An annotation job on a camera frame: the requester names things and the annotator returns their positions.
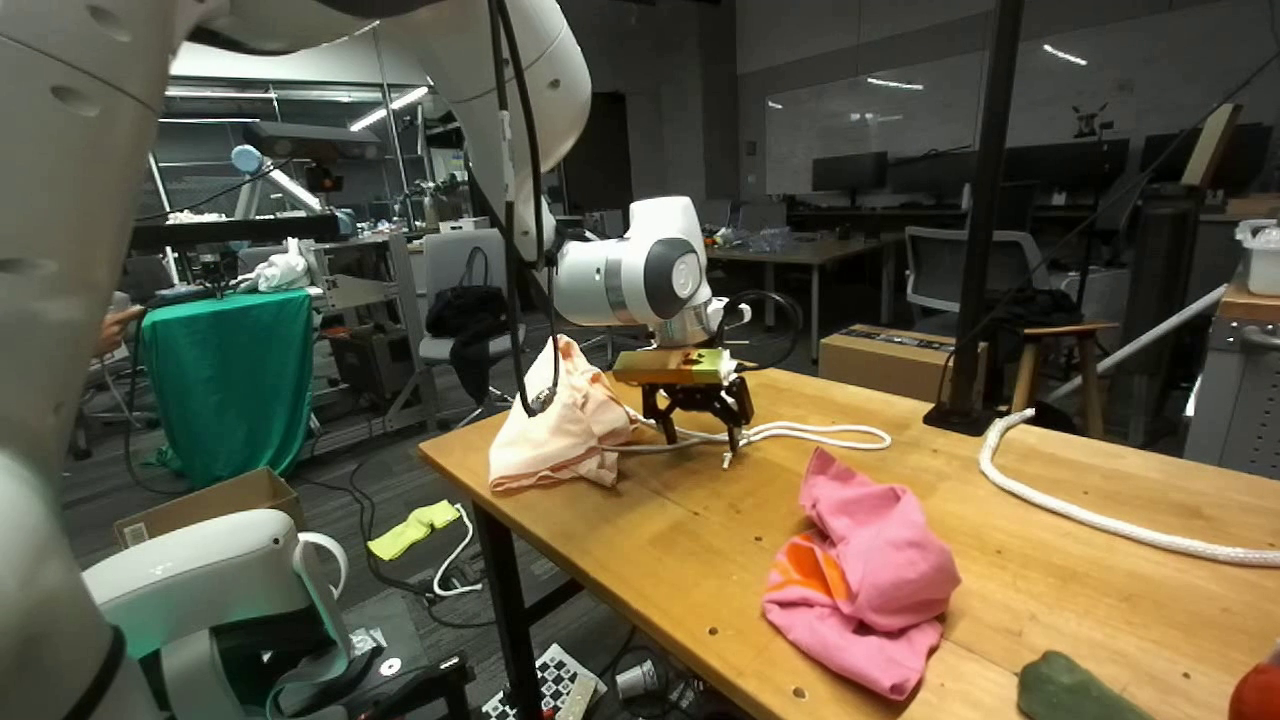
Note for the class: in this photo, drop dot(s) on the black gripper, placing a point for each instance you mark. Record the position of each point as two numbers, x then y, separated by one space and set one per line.
703 399

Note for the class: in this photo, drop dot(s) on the pale pink printed shirt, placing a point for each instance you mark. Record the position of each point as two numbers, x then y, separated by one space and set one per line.
560 424

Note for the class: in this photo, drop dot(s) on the pink cloth with orange print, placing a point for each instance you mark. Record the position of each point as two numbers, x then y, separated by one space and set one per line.
867 575

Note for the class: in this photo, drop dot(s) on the orange red cloth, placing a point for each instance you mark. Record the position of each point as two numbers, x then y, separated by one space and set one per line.
1257 690

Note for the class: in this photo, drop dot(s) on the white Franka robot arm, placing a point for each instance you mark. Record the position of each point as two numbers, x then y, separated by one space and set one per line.
627 273

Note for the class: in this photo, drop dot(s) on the cardboard box with black tape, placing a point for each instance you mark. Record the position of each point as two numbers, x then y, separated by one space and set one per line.
886 363

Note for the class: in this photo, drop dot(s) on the black handbag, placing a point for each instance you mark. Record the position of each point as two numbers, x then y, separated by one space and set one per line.
469 315

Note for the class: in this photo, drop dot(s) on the black table leg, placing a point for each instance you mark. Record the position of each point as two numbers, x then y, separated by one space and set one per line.
513 627

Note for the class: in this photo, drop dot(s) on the grey office chair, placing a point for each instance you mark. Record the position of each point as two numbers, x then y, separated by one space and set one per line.
935 265

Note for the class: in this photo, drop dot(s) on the white cabinet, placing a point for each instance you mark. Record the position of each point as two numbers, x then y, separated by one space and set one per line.
453 265

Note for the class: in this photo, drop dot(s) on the yellow green power strip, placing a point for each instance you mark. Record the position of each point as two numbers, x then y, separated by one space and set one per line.
412 529

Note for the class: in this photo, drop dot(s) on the black metal pole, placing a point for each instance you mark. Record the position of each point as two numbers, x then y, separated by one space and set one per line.
981 203

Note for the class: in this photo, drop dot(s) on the wooden stool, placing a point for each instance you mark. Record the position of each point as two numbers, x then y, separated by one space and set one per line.
1063 363

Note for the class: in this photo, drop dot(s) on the fluorescent ceiling light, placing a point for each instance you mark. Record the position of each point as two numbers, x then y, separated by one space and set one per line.
1065 53
390 108

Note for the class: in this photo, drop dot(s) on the white plastic bag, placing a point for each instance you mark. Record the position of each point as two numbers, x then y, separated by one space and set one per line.
278 271

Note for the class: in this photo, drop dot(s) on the silver metal pole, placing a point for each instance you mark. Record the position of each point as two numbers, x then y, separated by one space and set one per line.
1144 339

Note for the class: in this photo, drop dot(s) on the green draped cloth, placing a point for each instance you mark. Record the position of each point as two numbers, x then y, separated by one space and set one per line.
226 385

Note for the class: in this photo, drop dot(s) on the black metal beam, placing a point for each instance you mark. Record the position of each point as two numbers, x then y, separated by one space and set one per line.
240 228

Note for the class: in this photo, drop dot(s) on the open cardboard box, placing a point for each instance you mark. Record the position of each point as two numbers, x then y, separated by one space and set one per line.
201 505

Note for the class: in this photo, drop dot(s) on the wooden workbench with grey cabinets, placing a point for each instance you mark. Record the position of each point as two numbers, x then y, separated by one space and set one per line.
1232 385

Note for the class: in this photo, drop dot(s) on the wooden plank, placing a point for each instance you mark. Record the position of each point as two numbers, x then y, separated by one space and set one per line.
1206 144

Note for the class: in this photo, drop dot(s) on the white plastic bin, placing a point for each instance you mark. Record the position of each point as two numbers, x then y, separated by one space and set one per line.
1262 260

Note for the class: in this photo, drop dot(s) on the tan wrist camera box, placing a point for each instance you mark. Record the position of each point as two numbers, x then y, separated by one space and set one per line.
672 368

